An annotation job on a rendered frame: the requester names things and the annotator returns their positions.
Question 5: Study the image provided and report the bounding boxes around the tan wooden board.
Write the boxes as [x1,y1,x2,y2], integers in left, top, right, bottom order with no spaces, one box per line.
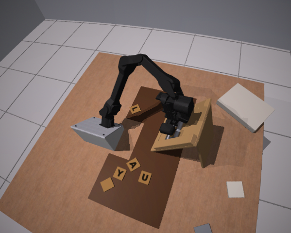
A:
[151,98,214,168]

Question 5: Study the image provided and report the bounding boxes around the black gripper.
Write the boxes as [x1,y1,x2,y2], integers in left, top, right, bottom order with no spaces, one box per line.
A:
[159,109,179,136]

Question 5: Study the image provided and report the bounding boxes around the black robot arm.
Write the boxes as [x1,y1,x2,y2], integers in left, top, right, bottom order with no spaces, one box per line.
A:
[99,53,194,128]

